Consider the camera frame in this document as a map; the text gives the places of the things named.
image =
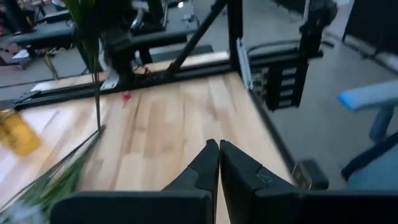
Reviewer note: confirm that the white artificial flower bunch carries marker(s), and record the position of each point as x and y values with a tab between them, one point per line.
53	186

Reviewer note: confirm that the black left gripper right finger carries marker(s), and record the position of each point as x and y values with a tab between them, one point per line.
245	186

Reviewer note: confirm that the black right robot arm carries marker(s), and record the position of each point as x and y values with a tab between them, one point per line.
124	62

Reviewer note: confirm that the small red flower petal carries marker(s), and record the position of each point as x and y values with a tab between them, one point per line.
126	97

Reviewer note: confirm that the black equipment rack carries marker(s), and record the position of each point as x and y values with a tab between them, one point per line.
281	87

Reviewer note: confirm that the black cabinet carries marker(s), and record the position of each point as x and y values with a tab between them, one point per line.
373	25

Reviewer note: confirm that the yellow glass vase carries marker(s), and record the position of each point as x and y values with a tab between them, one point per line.
18	133

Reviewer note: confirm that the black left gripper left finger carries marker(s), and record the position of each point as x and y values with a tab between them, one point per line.
199	174

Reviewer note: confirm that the grey desk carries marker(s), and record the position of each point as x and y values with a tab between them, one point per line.
46	34

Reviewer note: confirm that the blue padded chair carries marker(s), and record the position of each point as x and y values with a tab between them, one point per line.
367	95

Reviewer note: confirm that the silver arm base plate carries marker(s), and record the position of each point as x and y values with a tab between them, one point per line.
110	82

